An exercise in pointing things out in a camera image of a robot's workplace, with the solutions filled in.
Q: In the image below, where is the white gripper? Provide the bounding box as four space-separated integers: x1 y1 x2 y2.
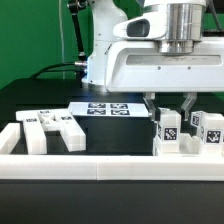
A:
105 16 224 121

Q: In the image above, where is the white chair seat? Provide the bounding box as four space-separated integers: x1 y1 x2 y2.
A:
153 133 224 157

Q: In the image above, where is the white chair back frame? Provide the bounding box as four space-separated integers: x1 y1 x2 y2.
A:
16 109 86 155

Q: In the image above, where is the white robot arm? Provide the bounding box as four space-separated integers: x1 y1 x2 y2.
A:
82 0 224 120

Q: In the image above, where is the white tagged cube far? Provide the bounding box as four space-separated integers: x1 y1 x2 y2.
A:
190 111 203 127

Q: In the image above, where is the white marker sheet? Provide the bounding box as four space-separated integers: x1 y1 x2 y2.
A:
68 102 148 117

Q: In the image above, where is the white U-shaped fence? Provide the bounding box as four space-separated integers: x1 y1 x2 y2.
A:
0 123 224 181

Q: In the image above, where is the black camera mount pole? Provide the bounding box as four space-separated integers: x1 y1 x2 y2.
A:
67 0 88 61

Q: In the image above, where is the black cable bundle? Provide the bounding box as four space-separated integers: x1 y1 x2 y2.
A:
29 60 88 80

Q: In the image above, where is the white hanging cable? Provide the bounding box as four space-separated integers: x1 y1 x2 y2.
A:
58 0 66 80

